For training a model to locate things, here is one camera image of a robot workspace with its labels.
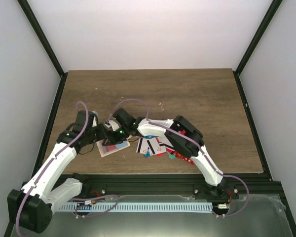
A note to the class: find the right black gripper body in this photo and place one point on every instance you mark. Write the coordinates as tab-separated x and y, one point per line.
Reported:
119	138

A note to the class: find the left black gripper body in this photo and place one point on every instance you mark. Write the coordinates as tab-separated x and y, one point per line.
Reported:
101	136

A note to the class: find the light blue slotted cable duct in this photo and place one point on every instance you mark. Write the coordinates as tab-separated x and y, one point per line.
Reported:
189	207

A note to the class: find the red card gold vip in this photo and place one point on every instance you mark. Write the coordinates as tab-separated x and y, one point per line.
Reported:
189	160

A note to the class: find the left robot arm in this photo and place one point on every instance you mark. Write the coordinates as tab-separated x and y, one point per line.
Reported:
33	206

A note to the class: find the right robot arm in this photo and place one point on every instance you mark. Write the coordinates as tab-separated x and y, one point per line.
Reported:
186	139

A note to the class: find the beige leather card holder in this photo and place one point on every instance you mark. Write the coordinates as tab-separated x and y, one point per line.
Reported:
110	149

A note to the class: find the blue card upper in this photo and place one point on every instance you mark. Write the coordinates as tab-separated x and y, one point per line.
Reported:
149	137

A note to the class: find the white black red card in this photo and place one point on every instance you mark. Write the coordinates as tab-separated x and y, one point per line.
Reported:
164	146

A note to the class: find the black aluminium frame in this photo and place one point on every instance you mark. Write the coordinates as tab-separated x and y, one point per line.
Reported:
141	184

